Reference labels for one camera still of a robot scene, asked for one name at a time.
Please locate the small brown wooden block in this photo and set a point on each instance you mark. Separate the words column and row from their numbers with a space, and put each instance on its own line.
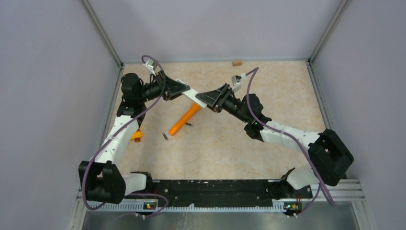
column 236, row 63

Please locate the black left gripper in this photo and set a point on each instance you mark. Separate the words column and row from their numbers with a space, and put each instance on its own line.
column 170, row 88

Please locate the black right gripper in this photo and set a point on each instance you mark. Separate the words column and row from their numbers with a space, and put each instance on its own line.
column 215, row 99

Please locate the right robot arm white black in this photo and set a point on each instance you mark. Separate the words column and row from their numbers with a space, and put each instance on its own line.
column 328, row 157

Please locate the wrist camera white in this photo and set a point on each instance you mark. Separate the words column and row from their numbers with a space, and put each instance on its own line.
column 153, row 66
column 237, row 81

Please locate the small white remote control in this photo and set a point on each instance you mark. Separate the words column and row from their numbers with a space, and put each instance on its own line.
column 191, row 94

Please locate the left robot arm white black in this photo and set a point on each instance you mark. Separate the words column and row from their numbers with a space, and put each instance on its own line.
column 100, row 178

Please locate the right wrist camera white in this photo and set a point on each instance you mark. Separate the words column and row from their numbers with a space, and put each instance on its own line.
column 237, row 81

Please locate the yellow red toy truck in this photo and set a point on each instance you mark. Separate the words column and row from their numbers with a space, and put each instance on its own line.
column 137, row 136

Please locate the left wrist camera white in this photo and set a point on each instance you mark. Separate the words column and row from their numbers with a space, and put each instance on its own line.
column 153, row 66

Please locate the white slotted cable duct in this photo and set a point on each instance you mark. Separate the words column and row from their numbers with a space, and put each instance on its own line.
column 153, row 205

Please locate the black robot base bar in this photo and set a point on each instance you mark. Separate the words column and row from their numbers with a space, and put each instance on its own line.
column 222, row 193

